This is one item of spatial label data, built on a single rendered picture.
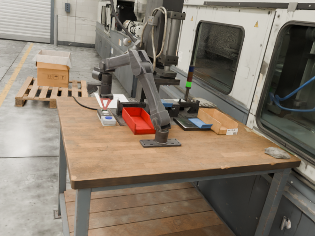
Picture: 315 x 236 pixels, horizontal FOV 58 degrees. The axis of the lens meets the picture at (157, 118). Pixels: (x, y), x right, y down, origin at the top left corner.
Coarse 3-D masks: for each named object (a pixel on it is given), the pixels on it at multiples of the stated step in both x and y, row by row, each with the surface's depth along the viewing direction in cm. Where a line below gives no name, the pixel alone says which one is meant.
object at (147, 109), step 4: (148, 104) 170; (144, 108) 176; (148, 108) 170; (168, 108) 176; (176, 108) 176; (148, 112) 170; (168, 112) 176; (172, 112) 176; (176, 112) 177; (172, 116) 177; (176, 116) 178
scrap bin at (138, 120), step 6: (126, 108) 164; (132, 108) 165; (138, 108) 167; (126, 114) 157; (132, 114) 167; (138, 114) 168; (144, 114) 163; (126, 120) 157; (132, 120) 147; (138, 120) 162; (144, 120) 163; (150, 120) 154; (132, 126) 147; (138, 126) 154; (144, 126) 155; (150, 126) 154; (138, 132) 144; (144, 132) 146; (150, 132) 147
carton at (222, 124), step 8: (200, 112) 177; (208, 112) 182; (216, 112) 181; (208, 120) 169; (216, 120) 162; (224, 120) 174; (232, 120) 166; (216, 128) 162; (224, 128) 170; (232, 128) 166
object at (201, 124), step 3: (192, 120) 170; (195, 120) 170; (198, 120) 171; (195, 123) 166; (198, 123) 166; (201, 123) 167; (204, 123) 168; (198, 126) 162; (201, 126) 159; (204, 126) 160; (207, 126) 161; (210, 126) 162
